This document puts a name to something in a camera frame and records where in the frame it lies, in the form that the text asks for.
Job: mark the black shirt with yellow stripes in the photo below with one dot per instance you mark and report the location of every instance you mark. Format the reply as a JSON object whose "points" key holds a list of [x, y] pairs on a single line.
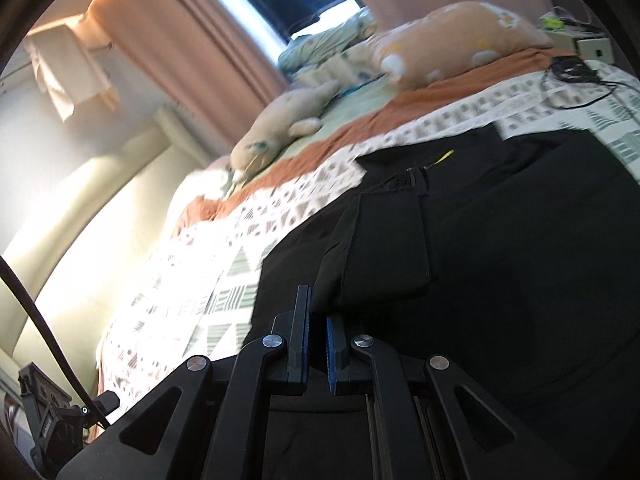
{"points": [[516, 258]]}

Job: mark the hanging white shirt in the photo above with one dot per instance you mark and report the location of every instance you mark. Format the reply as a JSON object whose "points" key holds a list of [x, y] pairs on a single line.
{"points": [[66, 71]]}

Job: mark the white bedside table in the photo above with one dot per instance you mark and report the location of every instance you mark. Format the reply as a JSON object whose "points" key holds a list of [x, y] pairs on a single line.
{"points": [[589, 45]]}

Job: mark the light green crumpled blanket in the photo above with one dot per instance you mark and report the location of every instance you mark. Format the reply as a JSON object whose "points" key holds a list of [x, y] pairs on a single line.
{"points": [[312, 50]]}

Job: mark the cream padded headboard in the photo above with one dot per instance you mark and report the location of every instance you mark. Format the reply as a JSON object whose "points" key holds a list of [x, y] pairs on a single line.
{"points": [[85, 234]]}

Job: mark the beige seal plush toy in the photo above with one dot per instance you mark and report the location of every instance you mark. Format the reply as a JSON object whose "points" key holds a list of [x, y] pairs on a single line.
{"points": [[292, 115]]}

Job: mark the left pink curtain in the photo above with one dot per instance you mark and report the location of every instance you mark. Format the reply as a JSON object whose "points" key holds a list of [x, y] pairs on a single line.
{"points": [[199, 54]]}

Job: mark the patterned white duvet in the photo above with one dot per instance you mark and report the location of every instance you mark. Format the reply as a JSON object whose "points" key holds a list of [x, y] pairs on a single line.
{"points": [[194, 291]]}

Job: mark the white pillow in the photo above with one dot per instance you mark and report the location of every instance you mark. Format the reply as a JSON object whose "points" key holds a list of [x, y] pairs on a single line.
{"points": [[196, 199]]}

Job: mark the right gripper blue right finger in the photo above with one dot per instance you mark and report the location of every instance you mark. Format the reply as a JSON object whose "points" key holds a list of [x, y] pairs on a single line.
{"points": [[337, 355]]}

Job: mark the black device with cable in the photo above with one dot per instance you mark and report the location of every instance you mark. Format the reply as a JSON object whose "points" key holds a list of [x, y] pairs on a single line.
{"points": [[573, 72]]}

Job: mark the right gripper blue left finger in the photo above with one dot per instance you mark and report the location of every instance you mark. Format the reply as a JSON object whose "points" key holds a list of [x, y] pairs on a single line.
{"points": [[298, 337]]}

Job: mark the orange floral pillow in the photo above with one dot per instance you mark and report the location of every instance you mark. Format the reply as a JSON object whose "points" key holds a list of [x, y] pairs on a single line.
{"points": [[450, 41]]}

